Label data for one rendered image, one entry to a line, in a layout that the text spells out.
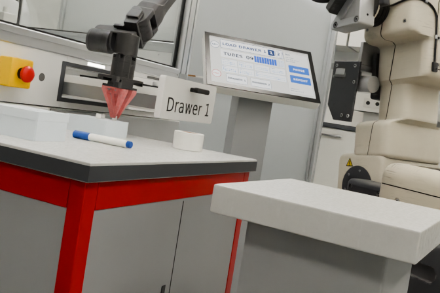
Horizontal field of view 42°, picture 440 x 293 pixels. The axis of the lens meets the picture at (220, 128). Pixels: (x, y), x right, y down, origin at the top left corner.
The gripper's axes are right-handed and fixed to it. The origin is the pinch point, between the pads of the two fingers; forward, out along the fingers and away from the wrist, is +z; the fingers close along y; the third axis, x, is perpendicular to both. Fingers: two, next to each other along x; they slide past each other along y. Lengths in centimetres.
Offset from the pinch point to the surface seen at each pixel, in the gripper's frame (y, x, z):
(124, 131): -0.1, 3.5, 3.5
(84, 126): 7.0, -2.6, 3.8
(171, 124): -71, -29, 3
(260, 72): -116, -18, -25
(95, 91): -9.9, -15.8, -4.5
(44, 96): -3.0, -26.9, -0.9
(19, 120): 39.6, 11.3, 2.3
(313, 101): -127, 4, -16
